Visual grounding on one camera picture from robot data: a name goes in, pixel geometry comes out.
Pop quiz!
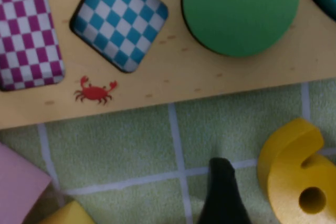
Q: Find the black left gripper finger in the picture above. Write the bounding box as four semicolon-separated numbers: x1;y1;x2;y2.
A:
196;157;260;224

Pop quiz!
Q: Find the green checkered tablecloth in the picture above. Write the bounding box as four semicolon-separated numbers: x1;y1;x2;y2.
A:
0;77;336;224

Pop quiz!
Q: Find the yellow number six piece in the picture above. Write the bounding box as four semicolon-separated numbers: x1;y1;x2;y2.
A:
257;118;336;224

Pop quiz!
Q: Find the green circle piece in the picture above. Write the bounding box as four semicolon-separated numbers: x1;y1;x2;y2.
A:
181;0;301;58

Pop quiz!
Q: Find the yellow cube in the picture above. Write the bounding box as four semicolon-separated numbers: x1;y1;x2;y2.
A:
36;200;95;224

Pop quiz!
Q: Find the light pink cube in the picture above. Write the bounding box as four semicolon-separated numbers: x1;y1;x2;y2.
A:
0;142;53;224

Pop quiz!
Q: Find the wooden number shape puzzle board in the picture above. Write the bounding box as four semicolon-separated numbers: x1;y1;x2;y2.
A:
0;0;336;130

